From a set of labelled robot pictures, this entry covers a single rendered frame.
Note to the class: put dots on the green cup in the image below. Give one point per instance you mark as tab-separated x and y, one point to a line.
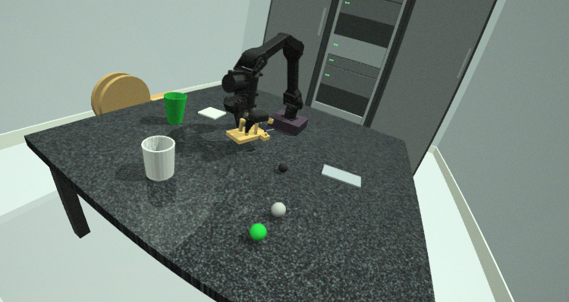
174	106

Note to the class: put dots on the green ball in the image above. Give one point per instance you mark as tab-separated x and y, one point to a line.
258	232

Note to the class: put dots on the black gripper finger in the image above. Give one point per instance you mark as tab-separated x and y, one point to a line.
238	116
248	124

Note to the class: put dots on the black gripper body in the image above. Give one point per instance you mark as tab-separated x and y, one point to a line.
257	115

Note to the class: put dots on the white cup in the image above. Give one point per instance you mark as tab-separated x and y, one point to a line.
158	154

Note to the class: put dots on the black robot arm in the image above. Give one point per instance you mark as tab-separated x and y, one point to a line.
256	59

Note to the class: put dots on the white square block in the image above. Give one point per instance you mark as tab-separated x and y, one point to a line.
212	113

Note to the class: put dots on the white ball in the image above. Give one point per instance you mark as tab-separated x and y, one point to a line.
278	210

